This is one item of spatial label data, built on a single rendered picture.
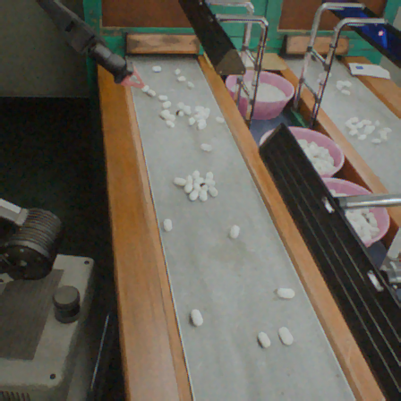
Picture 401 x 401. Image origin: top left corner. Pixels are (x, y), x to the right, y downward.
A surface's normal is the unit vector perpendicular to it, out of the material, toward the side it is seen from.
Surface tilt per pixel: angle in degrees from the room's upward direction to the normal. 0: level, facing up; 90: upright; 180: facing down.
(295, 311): 0
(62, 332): 0
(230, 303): 0
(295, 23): 90
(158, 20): 90
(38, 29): 90
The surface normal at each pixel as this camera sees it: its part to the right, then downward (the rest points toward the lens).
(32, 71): 0.14, 0.64
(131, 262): 0.09, -0.77
